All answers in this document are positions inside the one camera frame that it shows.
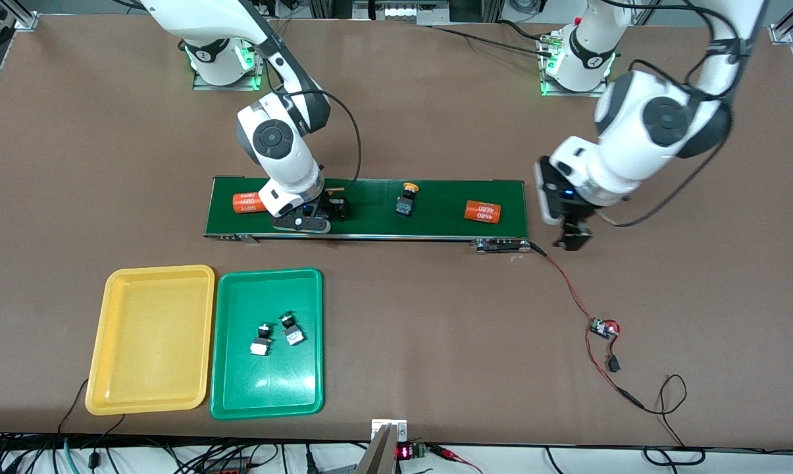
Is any green push button switch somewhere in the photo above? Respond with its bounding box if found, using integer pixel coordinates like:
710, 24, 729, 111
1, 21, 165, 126
249, 323, 273, 357
278, 312, 304, 346

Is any green conveyor belt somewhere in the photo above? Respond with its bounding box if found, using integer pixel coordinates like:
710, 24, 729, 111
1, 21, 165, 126
203, 175, 532, 255

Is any green plastic tray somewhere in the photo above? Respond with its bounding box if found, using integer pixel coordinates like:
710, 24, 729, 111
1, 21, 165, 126
209, 267, 324, 421

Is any yellow plastic tray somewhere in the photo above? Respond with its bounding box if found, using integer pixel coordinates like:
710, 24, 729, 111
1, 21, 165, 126
84, 265, 216, 417

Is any red clip lead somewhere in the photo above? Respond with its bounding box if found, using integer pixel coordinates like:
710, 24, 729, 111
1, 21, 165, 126
434, 446, 482, 473

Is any grey metal bar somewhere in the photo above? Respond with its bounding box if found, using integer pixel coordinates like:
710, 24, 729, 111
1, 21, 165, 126
355, 423, 398, 474

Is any red black conveyor cable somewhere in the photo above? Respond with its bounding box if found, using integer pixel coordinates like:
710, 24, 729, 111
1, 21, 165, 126
528, 242, 598, 325

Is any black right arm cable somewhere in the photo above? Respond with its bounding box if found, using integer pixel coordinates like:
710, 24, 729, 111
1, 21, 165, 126
284, 89, 363, 193

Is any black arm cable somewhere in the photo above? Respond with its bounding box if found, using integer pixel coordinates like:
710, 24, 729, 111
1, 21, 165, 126
284, 89, 363, 193
594, 0, 765, 228

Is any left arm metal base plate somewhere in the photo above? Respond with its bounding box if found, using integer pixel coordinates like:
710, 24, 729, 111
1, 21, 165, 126
540, 33, 611, 98

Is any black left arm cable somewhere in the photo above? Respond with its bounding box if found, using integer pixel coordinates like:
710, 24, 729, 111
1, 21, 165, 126
594, 0, 765, 228

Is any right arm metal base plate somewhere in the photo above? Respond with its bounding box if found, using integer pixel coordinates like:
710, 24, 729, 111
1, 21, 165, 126
192, 26, 269, 92

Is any red black supply cable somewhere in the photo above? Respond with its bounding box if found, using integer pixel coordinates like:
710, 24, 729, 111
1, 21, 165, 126
584, 319, 646, 410

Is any thin black looped cable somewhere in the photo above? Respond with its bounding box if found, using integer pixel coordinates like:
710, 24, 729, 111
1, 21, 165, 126
643, 374, 706, 465

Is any black base power cable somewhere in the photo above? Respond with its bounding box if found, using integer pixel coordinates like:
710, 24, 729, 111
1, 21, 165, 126
429, 20, 558, 57

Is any aluminium profile frame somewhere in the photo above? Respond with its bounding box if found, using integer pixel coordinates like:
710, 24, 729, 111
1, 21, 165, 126
307, 0, 505, 27

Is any silver mounting bracket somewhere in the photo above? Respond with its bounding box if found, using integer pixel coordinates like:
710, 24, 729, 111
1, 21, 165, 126
371, 419, 408, 443

